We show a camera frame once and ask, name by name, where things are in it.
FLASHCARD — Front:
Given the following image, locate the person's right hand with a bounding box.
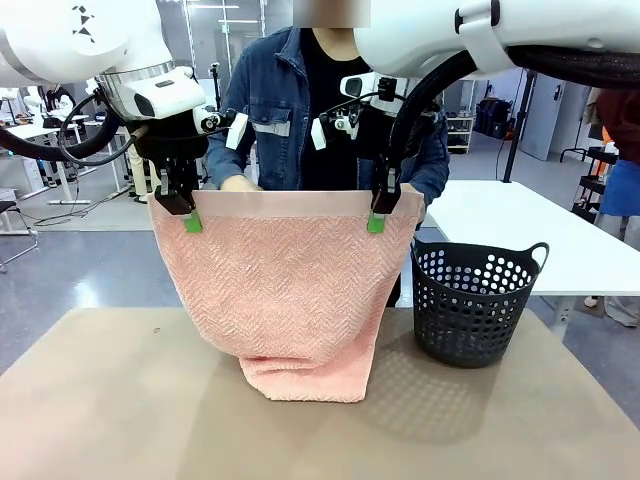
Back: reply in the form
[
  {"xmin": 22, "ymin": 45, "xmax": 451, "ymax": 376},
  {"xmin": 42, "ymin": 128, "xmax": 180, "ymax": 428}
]
[{"xmin": 220, "ymin": 174, "xmax": 265, "ymax": 194}]

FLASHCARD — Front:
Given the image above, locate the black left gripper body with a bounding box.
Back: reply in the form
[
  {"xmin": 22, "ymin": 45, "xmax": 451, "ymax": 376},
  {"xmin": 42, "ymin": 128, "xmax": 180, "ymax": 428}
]
[{"xmin": 134, "ymin": 108, "xmax": 209, "ymax": 174}]

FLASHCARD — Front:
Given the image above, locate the grey door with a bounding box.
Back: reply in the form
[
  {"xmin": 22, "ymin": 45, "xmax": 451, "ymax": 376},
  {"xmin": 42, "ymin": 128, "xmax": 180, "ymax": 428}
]
[{"xmin": 519, "ymin": 69, "xmax": 579, "ymax": 161}]

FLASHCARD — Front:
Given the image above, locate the black tripod with white top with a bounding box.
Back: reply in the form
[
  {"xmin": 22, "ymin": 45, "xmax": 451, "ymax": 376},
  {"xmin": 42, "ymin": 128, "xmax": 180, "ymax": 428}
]
[{"xmin": 497, "ymin": 69, "xmax": 531, "ymax": 184}]

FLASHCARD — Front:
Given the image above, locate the person's right forearm denim sleeve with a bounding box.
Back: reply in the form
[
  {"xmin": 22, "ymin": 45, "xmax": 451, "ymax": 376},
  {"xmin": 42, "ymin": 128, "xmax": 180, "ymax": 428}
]
[{"xmin": 206, "ymin": 127, "xmax": 246, "ymax": 191}]

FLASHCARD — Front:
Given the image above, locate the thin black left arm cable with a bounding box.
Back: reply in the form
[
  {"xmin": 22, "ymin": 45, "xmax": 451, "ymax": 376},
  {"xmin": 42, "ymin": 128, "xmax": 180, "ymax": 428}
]
[{"xmin": 59, "ymin": 92, "xmax": 151, "ymax": 167}]

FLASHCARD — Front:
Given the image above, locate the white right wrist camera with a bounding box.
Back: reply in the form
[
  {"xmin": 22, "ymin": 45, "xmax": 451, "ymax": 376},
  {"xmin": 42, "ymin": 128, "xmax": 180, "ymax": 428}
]
[{"xmin": 310, "ymin": 102, "xmax": 364, "ymax": 150}]

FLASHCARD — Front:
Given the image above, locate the large white table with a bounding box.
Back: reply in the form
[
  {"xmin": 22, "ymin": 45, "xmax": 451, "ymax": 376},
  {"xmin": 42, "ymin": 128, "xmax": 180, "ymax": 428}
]
[{"xmin": 423, "ymin": 179, "xmax": 640, "ymax": 326}]

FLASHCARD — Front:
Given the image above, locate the person's left forearm denim sleeve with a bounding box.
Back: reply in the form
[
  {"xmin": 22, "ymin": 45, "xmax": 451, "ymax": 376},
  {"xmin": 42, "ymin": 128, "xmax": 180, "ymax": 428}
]
[{"xmin": 399, "ymin": 127, "xmax": 451, "ymax": 209}]

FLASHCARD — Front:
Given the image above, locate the person in maroon top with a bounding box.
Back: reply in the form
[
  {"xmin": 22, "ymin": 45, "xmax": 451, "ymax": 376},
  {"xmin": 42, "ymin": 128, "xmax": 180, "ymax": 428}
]
[{"xmin": 594, "ymin": 89, "xmax": 640, "ymax": 231}]

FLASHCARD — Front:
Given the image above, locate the person in denim jacket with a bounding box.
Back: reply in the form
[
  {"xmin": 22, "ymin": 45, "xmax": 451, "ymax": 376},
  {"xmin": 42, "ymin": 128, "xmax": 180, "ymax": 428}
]
[{"xmin": 206, "ymin": 22, "xmax": 451, "ymax": 309}]

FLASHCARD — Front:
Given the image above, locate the black clothes rack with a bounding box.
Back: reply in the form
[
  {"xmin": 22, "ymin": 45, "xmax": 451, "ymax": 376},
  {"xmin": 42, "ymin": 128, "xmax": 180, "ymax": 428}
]
[{"xmin": 559, "ymin": 87, "xmax": 621, "ymax": 164}]

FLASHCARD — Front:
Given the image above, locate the white desk with seated person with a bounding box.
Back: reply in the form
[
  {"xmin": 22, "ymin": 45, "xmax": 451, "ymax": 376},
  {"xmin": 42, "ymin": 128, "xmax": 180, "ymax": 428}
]
[{"xmin": 0, "ymin": 122, "xmax": 99, "ymax": 206}]

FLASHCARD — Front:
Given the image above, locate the dark sleeved arm hose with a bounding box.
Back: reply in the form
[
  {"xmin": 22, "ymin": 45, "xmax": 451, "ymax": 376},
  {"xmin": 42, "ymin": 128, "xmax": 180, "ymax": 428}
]
[
  {"xmin": 388, "ymin": 43, "xmax": 640, "ymax": 169},
  {"xmin": 0, "ymin": 107, "xmax": 126, "ymax": 162}
]

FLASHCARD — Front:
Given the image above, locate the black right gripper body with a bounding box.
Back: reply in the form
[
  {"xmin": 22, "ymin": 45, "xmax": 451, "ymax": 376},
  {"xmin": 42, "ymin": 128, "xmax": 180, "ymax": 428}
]
[{"xmin": 403, "ymin": 102, "xmax": 444, "ymax": 160}]

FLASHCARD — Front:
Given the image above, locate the black suitcase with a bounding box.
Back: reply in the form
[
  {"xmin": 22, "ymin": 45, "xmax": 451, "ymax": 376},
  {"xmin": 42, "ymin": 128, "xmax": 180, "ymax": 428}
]
[{"xmin": 474, "ymin": 98, "xmax": 514, "ymax": 140}]

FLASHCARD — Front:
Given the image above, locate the dark sleeved right arm hose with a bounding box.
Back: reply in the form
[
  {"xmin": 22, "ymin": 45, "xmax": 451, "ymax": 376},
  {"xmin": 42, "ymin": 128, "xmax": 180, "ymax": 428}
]
[{"xmin": 388, "ymin": 43, "xmax": 640, "ymax": 169}]

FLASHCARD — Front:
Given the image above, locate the pink towel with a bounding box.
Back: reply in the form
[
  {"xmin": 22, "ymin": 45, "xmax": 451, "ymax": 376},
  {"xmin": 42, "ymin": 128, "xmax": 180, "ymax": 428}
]
[{"xmin": 147, "ymin": 182, "xmax": 425, "ymax": 404}]

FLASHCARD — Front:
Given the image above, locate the dark sleeved left arm hose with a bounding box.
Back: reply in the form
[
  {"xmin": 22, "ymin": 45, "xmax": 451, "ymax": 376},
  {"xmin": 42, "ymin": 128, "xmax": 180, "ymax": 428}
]
[{"xmin": 0, "ymin": 107, "xmax": 126, "ymax": 162}]

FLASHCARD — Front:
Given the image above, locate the wooden shoe rack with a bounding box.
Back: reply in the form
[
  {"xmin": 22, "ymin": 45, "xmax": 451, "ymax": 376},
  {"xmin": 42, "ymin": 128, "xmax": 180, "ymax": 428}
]
[{"xmin": 444, "ymin": 115, "xmax": 475, "ymax": 154}]

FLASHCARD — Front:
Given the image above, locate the black utility cart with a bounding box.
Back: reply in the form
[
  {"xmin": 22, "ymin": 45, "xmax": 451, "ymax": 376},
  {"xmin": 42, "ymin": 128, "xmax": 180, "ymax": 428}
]
[{"xmin": 572, "ymin": 147, "xmax": 621, "ymax": 224}]

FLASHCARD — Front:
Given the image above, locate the seated person in varsity jacket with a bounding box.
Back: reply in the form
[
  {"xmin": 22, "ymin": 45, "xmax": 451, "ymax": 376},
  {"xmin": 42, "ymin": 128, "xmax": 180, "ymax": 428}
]
[{"xmin": 42, "ymin": 84, "xmax": 76, "ymax": 115}]

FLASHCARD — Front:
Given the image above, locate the black perforated laundry basket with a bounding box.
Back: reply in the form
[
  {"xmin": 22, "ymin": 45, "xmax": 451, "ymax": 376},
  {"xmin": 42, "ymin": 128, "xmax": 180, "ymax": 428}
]
[{"xmin": 409, "ymin": 237, "xmax": 550, "ymax": 370}]

